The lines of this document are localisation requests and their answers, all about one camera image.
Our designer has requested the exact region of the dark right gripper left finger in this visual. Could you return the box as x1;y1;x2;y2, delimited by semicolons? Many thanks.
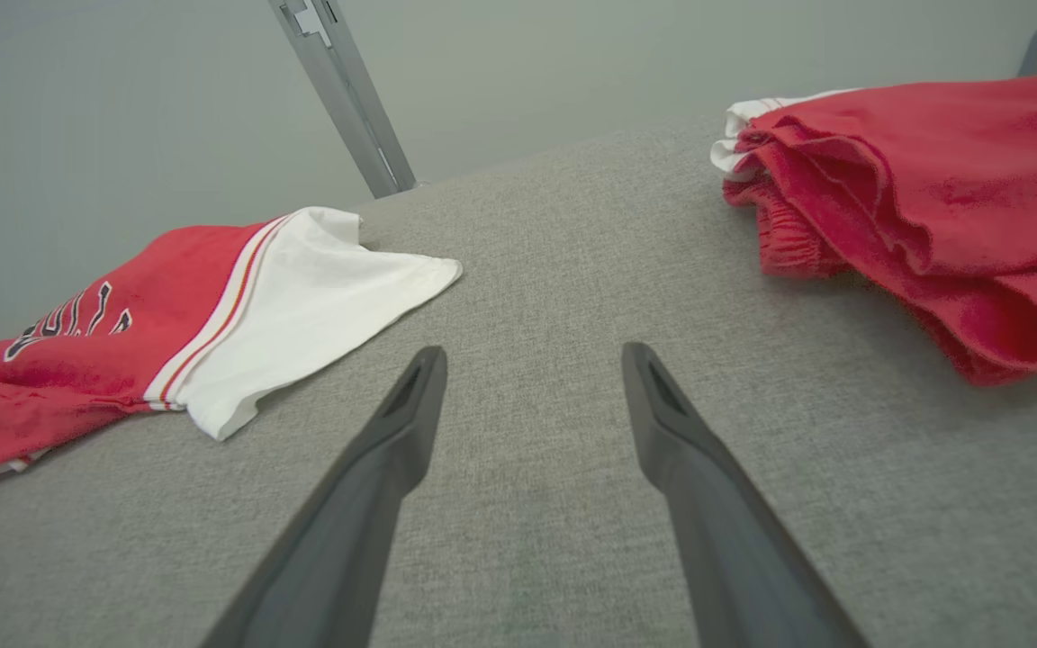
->
201;346;449;648

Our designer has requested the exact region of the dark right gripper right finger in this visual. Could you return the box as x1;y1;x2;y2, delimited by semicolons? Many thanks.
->
620;341;870;648

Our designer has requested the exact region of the red and white jersey shirt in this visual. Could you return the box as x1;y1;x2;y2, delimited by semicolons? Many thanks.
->
0;206;464;496

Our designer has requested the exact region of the red basketball shorts white trim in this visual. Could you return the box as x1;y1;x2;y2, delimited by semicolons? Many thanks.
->
710;69;1037;388

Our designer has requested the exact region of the grey fabric sofa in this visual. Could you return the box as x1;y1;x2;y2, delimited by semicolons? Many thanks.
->
0;108;1037;648

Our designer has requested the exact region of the grey metal frame post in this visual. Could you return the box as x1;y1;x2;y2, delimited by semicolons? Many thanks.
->
268;0;419;200

